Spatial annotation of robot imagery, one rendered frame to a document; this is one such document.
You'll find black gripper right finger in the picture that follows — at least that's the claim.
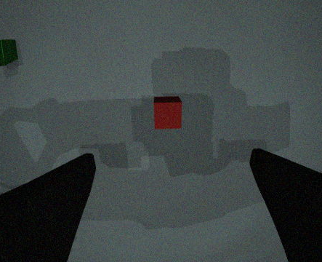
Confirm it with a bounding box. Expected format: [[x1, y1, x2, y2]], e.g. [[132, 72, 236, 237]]
[[250, 148, 322, 262]]

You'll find red block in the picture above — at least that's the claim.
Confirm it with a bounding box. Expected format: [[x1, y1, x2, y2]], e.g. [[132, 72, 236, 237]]
[[154, 96, 182, 129]]

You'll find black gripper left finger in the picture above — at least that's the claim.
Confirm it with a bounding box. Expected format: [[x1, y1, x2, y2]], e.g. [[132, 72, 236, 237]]
[[0, 154, 97, 262]]

